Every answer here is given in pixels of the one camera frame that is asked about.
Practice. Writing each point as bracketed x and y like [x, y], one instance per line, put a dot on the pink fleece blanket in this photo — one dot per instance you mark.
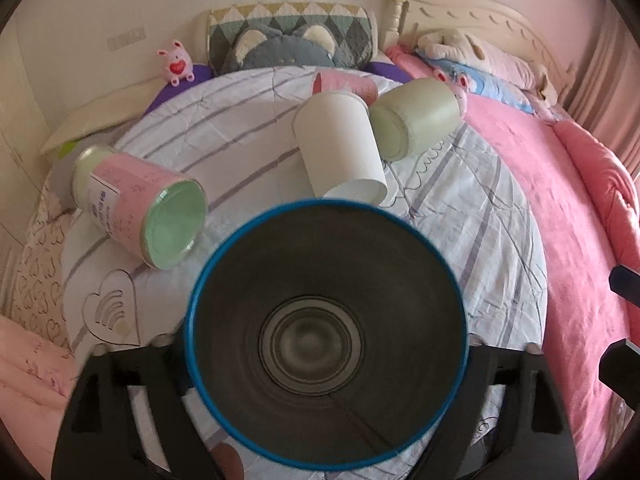
[550, 220]

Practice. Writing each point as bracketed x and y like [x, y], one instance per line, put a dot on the heart patterned sheet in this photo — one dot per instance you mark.
[40, 260]

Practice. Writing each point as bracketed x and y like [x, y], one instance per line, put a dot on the pink paper cup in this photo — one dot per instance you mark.
[350, 82]

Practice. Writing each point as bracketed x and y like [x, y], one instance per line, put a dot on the pink labelled green cup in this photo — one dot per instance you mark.
[130, 195]

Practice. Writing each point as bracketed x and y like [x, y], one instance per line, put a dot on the striped white table cloth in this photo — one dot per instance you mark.
[240, 125]

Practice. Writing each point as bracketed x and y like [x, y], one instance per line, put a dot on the pink pig toy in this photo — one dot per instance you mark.
[177, 64]

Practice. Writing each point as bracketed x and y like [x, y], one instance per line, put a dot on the cream plush toy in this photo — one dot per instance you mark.
[480, 52]

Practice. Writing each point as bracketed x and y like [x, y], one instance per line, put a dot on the grey bear cushion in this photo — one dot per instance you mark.
[285, 52]

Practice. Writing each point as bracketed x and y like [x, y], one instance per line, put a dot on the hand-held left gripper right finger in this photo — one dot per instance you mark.
[505, 365]

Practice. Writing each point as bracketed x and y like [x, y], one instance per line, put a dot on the blue printed pillow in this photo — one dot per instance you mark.
[495, 85]

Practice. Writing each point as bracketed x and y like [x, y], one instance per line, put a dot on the purple cushion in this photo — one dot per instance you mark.
[165, 97]

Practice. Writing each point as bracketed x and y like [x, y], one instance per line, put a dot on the pink folded duvet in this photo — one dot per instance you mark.
[600, 170]

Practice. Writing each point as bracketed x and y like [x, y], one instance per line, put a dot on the blue steel cup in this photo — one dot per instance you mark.
[325, 280]

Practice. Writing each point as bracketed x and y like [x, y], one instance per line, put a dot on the light green cup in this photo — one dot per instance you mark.
[420, 110]

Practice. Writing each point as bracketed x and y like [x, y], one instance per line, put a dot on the white wall plate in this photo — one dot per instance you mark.
[126, 38]

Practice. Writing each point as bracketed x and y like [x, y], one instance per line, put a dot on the small pink pig figure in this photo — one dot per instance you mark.
[456, 87]

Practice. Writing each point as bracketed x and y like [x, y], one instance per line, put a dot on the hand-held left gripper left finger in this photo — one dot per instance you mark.
[150, 360]

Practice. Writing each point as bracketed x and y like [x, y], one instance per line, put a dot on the cream flat board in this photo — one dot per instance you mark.
[95, 115]

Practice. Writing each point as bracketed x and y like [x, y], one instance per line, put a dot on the cream wooden headboard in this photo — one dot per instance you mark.
[480, 15]

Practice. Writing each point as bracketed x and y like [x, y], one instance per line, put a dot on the diamond patterned quilted pillow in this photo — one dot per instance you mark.
[350, 30]

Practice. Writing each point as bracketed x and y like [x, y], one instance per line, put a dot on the pink printed cloth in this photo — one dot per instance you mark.
[30, 370]

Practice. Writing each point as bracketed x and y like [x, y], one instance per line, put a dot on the white paper cup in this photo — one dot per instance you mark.
[340, 140]

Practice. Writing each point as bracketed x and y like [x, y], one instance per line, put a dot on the pink curtain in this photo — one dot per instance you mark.
[610, 75]

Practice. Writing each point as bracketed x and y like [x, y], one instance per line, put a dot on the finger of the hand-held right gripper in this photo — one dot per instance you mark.
[627, 285]
[622, 362]

